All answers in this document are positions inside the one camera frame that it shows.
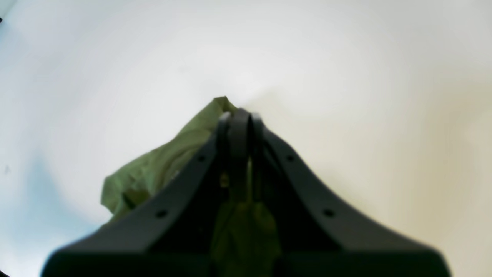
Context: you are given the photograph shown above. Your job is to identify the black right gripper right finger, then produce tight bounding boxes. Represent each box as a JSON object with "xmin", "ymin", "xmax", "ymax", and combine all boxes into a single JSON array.
[{"xmin": 250, "ymin": 113, "xmax": 450, "ymax": 277}]

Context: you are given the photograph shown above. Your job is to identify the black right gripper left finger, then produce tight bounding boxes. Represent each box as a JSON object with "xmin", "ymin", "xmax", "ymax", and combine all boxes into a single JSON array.
[{"xmin": 42, "ymin": 109, "xmax": 251, "ymax": 277}]

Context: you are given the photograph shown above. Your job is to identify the olive green T-shirt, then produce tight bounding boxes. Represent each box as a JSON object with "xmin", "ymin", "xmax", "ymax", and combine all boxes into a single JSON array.
[{"xmin": 101, "ymin": 96, "xmax": 281, "ymax": 277}]

